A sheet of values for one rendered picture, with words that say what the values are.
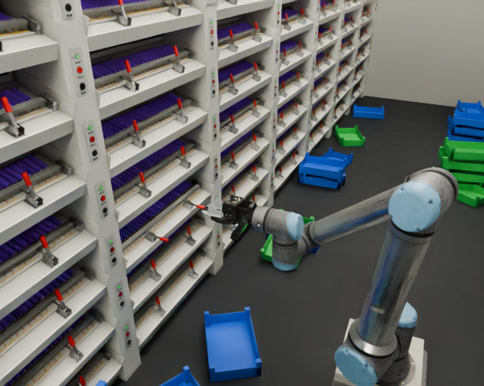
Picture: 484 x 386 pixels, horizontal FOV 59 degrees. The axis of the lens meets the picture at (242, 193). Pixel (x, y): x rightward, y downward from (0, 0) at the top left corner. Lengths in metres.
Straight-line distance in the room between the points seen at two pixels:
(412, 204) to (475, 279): 1.44
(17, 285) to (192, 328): 0.92
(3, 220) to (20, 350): 0.39
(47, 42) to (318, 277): 1.65
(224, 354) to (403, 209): 1.05
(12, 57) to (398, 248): 1.04
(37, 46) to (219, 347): 1.33
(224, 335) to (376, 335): 0.76
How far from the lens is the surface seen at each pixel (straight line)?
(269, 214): 1.47
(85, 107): 1.27
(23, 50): 1.13
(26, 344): 1.40
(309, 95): 3.14
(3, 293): 1.28
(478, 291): 2.45
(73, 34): 1.23
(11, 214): 1.21
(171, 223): 1.77
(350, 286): 2.25
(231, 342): 1.93
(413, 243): 1.19
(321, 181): 3.09
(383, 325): 1.39
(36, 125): 1.20
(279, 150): 2.85
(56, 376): 1.56
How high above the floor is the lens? 1.44
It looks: 29 degrees down
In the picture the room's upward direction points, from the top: straight up
